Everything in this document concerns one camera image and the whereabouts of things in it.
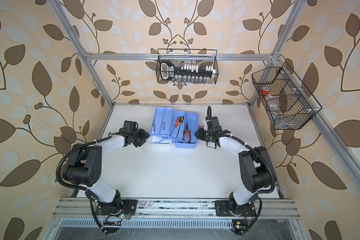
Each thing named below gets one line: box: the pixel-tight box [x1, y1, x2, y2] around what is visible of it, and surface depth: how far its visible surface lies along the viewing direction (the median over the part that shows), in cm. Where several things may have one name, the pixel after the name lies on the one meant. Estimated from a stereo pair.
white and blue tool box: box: [148, 107, 199, 149], surface depth 98 cm
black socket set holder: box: [159, 60, 215, 84], surface depth 86 cm
